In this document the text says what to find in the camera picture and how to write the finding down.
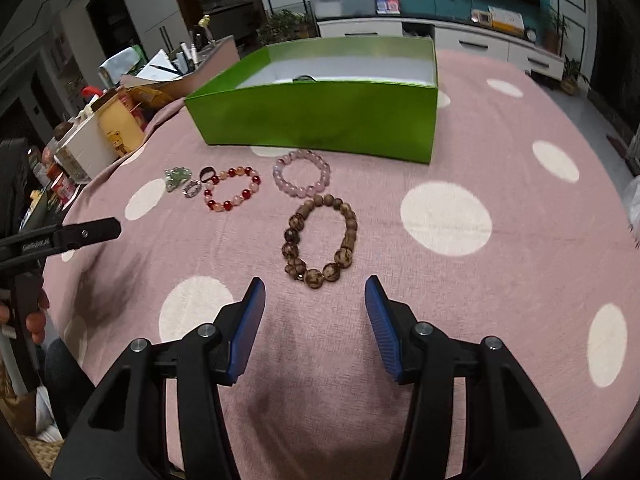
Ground yellow cup with bear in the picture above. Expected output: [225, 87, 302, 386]
[97, 97, 146, 156]

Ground potted plants in planter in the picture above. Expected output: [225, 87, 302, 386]
[257, 9, 316, 46]

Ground person's left hand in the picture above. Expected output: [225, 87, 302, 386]
[0, 289, 51, 346]

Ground white tv cabinet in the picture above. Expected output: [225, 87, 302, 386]
[317, 15, 566, 81]

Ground green jade pendant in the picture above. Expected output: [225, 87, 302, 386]
[164, 166, 193, 195]

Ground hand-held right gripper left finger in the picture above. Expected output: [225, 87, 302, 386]
[52, 276, 267, 480]

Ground green cardboard box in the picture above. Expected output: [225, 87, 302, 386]
[184, 36, 439, 165]

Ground small potted plant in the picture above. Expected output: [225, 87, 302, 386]
[560, 57, 591, 96]

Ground brown wooden bead bracelet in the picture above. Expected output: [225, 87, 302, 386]
[282, 193, 359, 290]

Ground yellow white box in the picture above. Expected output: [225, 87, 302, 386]
[487, 6, 526, 31]

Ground white paper sheets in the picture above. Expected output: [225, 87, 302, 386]
[135, 49, 182, 82]

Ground green white bag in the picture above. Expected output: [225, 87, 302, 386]
[98, 45, 146, 86]

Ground red orange bead bracelet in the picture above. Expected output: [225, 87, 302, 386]
[202, 166, 262, 214]

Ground yellow snack bag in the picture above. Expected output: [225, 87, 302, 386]
[125, 85, 166, 111]

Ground beige desk organizer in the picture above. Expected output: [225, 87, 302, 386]
[172, 35, 237, 78]

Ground white carton box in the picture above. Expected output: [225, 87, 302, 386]
[54, 112, 118, 183]

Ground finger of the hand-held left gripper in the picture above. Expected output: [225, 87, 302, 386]
[0, 217, 122, 273]

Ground pink bead bracelet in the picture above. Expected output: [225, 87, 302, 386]
[272, 149, 332, 199]

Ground potted plant with tall stems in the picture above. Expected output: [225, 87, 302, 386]
[542, 7, 571, 56]

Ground pink polka dot tablecloth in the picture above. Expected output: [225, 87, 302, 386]
[42, 49, 640, 480]

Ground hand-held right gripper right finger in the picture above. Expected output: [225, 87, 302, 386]
[364, 275, 583, 480]

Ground translucent storage bin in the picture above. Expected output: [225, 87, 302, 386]
[307, 0, 377, 22]

